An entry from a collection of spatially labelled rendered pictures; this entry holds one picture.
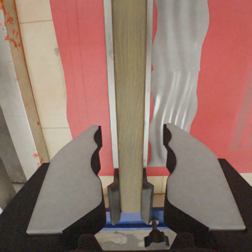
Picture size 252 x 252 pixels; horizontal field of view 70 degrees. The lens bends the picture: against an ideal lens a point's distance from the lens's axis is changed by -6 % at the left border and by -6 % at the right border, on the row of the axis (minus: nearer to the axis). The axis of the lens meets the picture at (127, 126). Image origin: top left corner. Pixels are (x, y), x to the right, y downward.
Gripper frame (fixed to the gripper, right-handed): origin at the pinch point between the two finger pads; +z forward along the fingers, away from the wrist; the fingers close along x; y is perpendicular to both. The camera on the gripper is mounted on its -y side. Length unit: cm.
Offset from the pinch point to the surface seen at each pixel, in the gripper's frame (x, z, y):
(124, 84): -0.6, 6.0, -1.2
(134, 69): 0.4, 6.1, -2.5
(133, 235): -1, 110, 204
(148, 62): 2.3, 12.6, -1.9
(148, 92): 2.3, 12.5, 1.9
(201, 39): 9.9, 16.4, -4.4
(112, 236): -25, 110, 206
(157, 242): 3.8, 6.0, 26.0
